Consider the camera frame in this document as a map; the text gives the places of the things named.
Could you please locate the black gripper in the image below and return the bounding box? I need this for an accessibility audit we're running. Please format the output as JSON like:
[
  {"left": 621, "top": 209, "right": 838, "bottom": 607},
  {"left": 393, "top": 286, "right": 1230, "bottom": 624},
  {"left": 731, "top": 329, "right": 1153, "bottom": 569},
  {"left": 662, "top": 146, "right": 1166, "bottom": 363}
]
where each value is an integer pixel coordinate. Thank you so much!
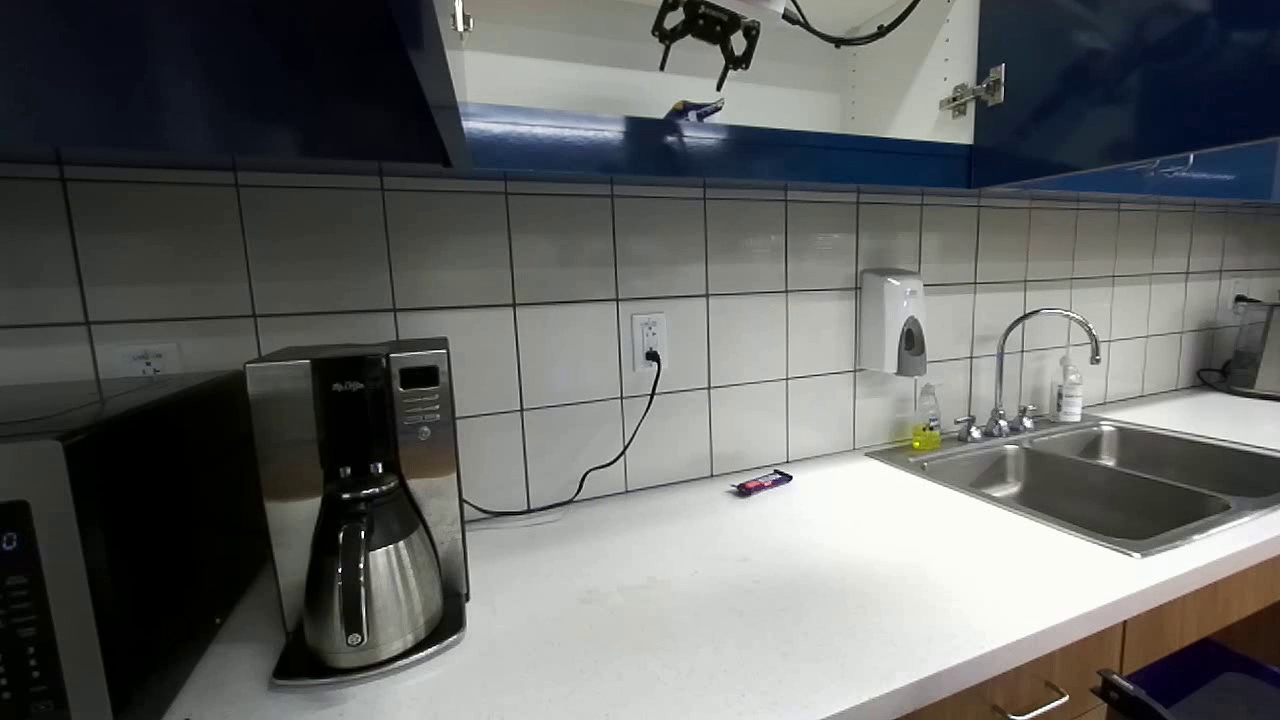
[{"left": 648, "top": 0, "right": 768, "bottom": 97}]

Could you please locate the open white cabinet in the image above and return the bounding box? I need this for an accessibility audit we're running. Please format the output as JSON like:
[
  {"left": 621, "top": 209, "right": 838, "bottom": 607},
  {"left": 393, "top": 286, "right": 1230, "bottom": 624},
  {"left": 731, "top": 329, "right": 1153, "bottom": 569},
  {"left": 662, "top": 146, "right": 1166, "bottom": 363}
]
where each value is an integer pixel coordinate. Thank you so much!
[{"left": 432, "top": 0, "right": 987, "bottom": 194}]

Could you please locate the metal cabinet hinge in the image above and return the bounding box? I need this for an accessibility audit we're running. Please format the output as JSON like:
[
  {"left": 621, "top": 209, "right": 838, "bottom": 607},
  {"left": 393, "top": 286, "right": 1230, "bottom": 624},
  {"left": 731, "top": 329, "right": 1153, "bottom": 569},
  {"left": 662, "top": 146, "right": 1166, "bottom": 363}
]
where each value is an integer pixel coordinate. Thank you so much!
[{"left": 937, "top": 62, "right": 1012, "bottom": 121}]

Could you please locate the blue cabinet door with hinge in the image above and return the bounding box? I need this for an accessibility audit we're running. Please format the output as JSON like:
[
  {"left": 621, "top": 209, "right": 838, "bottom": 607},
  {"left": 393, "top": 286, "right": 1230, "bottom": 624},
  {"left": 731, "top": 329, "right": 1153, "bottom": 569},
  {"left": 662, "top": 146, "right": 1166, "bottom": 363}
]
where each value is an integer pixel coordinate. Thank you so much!
[{"left": 973, "top": 0, "right": 1280, "bottom": 194}]

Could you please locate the closed blue cabinet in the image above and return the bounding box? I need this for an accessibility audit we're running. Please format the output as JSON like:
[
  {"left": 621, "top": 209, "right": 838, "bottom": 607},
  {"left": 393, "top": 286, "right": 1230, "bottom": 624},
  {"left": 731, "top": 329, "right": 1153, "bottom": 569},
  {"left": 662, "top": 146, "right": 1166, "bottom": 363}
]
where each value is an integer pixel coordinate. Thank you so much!
[{"left": 992, "top": 132, "right": 1280, "bottom": 209}]

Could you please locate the dark blue cabinet door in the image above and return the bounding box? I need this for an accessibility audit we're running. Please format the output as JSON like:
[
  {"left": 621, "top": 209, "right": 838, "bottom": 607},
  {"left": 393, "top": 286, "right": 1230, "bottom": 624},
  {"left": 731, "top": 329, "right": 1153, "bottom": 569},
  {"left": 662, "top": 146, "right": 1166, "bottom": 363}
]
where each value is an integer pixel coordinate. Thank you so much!
[{"left": 0, "top": 0, "right": 473, "bottom": 178}]

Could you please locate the wooden lower cabinet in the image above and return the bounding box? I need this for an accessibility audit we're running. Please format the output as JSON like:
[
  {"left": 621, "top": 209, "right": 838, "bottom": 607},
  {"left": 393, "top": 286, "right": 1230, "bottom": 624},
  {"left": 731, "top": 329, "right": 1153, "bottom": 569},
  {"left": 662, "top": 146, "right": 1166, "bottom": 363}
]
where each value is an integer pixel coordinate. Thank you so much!
[{"left": 906, "top": 557, "right": 1280, "bottom": 720}]

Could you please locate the chrome sink faucet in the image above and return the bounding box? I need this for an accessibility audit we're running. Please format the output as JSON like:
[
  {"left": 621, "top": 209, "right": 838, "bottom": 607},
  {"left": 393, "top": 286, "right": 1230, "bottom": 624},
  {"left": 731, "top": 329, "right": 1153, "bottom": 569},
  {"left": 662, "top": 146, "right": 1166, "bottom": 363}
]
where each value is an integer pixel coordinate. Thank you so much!
[{"left": 958, "top": 304, "right": 1110, "bottom": 444}]

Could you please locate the small dark candy bar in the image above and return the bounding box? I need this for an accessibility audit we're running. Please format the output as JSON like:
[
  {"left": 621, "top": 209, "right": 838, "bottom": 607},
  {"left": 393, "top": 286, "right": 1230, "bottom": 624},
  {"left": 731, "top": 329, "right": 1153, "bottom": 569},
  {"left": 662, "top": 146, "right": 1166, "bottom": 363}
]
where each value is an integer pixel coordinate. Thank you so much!
[{"left": 731, "top": 465, "right": 797, "bottom": 500}]

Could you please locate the yellow dish soap bottle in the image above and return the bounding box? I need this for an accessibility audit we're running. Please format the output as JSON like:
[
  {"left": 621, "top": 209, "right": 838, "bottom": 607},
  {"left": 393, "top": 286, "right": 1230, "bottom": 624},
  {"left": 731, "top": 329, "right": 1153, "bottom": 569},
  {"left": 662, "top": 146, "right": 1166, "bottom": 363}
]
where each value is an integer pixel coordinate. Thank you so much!
[{"left": 900, "top": 377, "right": 948, "bottom": 455}]

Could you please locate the black steel coffee maker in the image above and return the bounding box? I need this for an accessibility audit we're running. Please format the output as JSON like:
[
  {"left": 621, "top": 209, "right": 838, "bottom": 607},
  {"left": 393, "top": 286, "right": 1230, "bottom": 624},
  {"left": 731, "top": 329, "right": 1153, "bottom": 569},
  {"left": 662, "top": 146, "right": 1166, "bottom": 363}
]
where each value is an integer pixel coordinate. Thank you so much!
[{"left": 244, "top": 336, "right": 473, "bottom": 692}]

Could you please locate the small white pump bottle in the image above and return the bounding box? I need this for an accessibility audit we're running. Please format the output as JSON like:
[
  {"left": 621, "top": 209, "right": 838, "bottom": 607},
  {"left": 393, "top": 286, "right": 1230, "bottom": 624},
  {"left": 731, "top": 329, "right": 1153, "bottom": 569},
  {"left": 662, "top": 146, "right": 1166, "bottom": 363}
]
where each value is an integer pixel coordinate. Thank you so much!
[{"left": 1058, "top": 354, "right": 1090, "bottom": 429}]

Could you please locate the stainless steel double sink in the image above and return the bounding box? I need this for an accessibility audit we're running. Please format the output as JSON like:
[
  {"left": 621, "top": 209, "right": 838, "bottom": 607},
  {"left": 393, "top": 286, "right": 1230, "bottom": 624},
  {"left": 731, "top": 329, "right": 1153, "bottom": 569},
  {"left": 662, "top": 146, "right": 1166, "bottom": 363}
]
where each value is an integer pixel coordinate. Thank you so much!
[{"left": 874, "top": 416, "right": 1280, "bottom": 561}]

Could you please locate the stainless steel carafe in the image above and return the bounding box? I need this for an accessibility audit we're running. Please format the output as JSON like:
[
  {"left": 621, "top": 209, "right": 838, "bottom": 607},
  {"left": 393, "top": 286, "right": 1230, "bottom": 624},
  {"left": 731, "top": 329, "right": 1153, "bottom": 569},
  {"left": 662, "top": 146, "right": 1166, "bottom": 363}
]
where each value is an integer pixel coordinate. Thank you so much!
[{"left": 296, "top": 455, "right": 453, "bottom": 672}]

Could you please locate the dark countertop appliance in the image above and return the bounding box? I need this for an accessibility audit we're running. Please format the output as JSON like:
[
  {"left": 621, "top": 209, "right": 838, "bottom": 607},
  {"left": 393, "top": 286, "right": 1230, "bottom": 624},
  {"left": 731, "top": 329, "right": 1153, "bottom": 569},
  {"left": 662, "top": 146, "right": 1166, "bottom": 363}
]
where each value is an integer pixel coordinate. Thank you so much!
[{"left": 1198, "top": 291, "right": 1280, "bottom": 400}]

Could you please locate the black microwave oven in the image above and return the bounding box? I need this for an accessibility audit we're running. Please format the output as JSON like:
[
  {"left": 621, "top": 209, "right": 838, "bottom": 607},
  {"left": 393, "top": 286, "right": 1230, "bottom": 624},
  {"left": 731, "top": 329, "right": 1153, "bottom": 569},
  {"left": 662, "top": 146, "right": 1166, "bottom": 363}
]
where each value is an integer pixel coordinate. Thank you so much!
[{"left": 0, "top": 374, "right": 273, "bottom": 720}]

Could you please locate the dark blue chair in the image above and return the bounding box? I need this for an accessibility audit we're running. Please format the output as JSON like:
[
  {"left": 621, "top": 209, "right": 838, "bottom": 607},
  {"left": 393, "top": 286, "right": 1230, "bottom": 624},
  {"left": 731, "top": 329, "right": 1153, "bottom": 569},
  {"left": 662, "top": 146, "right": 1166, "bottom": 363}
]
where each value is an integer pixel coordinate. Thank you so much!
[{"left": 1091, "top": 636, "right": 1280, "bottom": 720}]

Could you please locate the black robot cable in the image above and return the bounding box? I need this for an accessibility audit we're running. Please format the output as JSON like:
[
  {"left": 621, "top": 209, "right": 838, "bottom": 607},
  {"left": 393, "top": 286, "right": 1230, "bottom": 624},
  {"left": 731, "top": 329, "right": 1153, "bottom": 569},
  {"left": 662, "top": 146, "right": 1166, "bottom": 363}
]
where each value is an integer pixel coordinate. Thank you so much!
[{"left": 776, "top": 0, "right": 930, "bottom": 51}]

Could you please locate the white wall soap dispenser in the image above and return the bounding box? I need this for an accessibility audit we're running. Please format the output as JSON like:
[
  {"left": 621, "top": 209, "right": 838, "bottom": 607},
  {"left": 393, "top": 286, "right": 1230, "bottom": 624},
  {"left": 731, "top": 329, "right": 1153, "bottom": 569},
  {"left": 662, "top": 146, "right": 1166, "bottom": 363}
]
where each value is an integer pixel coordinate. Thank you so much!
[{"left": 858, "top": 271, "right": 931, "bottom": 379}]

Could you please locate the black power cord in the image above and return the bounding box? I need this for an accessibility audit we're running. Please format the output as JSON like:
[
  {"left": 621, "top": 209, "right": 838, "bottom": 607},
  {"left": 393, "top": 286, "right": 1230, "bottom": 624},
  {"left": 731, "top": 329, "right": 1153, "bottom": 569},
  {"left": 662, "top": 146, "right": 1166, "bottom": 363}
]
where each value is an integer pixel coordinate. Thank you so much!
[{"left": 461, "top": 350, "right": 668, "bottom": 522}]

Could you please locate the metal drawer handle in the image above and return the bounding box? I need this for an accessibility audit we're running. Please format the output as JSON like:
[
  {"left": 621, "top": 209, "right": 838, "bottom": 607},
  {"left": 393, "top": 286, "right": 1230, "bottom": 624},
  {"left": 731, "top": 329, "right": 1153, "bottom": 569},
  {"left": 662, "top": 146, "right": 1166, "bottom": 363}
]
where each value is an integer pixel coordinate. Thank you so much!
[{"left": 992, "top": 684, "right": 1076, "bottom": 720}]

